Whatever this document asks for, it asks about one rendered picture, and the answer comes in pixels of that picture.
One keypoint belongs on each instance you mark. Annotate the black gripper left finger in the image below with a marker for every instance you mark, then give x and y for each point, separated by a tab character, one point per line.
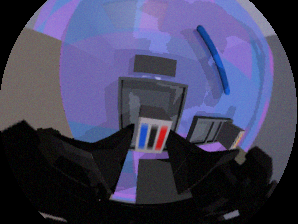
106	157

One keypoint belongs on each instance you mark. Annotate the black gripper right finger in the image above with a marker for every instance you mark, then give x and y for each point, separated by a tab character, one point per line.
191	164

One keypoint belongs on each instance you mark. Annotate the blue rod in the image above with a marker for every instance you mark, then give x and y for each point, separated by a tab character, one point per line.
216	57

